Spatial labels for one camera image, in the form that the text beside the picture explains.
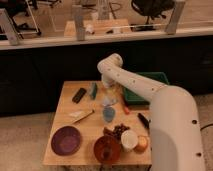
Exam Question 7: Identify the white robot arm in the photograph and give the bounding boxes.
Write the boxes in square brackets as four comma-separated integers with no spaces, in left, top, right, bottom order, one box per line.
[97,53,206,171]

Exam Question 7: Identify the green plastic tray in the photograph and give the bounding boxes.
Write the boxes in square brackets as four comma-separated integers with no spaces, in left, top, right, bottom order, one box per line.
[121,71,171,105]

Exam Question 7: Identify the blue cup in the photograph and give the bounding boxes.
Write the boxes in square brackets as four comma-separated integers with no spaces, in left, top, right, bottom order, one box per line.
[103,107,115,122]

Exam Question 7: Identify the red marker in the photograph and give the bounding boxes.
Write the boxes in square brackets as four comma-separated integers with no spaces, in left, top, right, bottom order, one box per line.
[123,105,130,115]

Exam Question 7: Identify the black rectangular block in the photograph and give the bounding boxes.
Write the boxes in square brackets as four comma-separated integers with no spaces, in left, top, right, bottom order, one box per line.
[72,88,86,103]

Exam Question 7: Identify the wooden table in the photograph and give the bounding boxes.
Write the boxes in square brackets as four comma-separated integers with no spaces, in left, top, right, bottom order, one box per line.
[43,81,150,166]

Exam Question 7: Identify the bunch of dark grapes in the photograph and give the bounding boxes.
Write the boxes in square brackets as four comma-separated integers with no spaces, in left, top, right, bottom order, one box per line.
[103,124,130,141]

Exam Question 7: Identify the white mug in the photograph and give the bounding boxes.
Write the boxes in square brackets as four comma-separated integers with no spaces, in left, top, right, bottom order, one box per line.
[121,130,138,152]

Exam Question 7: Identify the red-brown bowl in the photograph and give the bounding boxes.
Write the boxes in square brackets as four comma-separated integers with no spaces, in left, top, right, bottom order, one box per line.
[93,136,121,165]

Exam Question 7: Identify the apple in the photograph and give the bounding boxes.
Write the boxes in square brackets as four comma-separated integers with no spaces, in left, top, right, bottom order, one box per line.
[135,136,148,152]

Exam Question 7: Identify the wooden background bench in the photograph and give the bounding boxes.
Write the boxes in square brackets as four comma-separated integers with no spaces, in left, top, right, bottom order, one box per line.
[64,19,131,37]

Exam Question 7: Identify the purple bowl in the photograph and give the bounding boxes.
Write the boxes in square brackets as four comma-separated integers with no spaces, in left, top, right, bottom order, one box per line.
[51,126,81,156]

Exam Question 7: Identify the black office chair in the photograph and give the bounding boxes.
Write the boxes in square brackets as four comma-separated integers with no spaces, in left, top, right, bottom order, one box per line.
[131,0,175,24]

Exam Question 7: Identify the wooden handled knife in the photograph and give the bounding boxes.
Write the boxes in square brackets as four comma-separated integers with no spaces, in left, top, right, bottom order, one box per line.
[69,110,94,124]

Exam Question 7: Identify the black cable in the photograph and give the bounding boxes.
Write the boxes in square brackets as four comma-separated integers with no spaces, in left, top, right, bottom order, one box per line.
[200,122,213,132]

